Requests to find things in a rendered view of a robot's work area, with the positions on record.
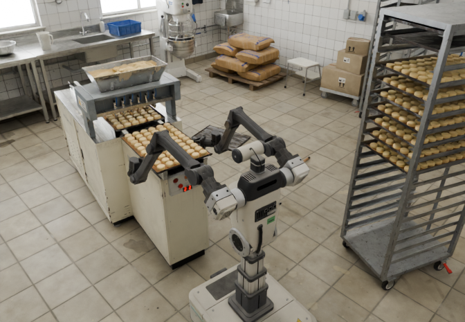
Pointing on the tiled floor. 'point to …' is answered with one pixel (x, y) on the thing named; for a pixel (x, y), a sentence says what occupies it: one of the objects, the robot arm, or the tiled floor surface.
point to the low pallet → (245, 79)
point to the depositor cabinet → (101, 156)
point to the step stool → (304, 70)
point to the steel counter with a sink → (85, 35)
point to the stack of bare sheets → (222, 135)
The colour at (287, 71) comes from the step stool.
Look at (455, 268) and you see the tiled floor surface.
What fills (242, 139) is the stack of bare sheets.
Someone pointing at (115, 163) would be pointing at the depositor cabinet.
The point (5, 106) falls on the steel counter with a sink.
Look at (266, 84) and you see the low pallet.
